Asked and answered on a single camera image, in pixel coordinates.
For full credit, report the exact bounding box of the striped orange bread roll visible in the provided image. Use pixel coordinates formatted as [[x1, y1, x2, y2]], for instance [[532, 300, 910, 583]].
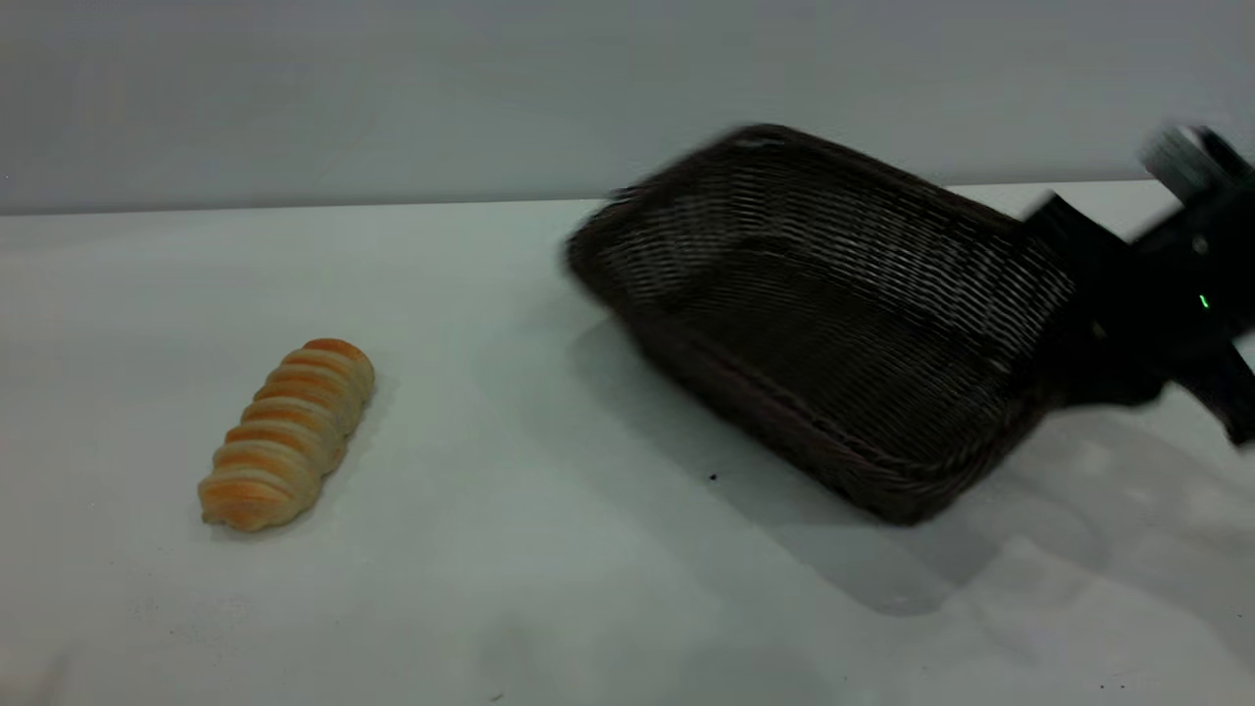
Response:
[[198, 338, 377, 533]]

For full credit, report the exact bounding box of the dark brown woven basket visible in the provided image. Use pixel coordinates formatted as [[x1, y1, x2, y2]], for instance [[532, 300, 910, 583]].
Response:
[[565, 124, 1078, 527]]

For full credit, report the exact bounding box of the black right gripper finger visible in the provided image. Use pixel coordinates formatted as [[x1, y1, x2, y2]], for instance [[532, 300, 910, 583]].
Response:
[[1023, 191, 1129, 285]]

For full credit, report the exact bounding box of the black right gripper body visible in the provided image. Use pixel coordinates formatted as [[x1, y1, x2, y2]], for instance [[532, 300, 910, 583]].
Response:
[[1049, 211, 1238, 409]]

